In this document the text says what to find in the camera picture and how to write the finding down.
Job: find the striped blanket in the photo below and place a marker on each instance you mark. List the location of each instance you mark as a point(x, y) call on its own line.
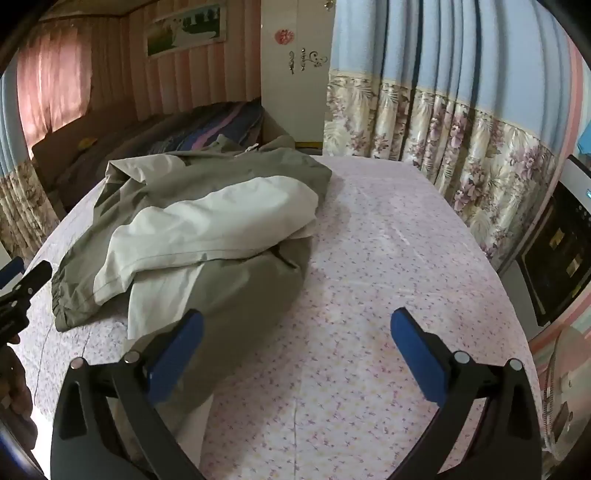
point(217, 127)

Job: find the small yellow item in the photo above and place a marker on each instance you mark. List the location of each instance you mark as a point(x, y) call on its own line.
point(87, 143)

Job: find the bed with pink floral sheet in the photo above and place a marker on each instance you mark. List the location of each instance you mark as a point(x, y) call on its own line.
point(369, 258)

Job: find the person's left hand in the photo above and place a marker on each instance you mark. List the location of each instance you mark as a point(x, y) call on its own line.
point(16, 387)

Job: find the white wardrobe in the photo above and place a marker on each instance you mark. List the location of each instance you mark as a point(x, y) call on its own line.
point(277, 92)

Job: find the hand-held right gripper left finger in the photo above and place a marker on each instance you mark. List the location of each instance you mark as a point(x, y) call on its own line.
point(178, 355)

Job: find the framed wall picture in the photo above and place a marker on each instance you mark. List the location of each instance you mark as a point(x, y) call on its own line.
point(184, 30)

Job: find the dark low bed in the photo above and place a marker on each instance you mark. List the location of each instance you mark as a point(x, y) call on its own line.
point(92, 157)

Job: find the standing fan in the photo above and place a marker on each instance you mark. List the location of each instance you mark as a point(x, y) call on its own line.
point(568, 392)

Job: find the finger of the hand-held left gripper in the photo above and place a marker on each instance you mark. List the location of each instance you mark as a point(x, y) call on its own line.
point(33, 279)
point(11, 271)

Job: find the olive and cream jacket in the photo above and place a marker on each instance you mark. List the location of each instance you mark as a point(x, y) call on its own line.
point(207, 230)

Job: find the pink curtain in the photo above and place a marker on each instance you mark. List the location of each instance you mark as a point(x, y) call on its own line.
point(51, 78)

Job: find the blue floral curtain beside wardrobe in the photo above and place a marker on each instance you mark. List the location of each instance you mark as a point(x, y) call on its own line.
point(438, 115)

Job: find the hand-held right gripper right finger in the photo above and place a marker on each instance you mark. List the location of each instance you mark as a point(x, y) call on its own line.
point(415, 355)

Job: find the white appliance with black panel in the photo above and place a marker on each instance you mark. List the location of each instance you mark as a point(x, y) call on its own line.
point(554, 258)

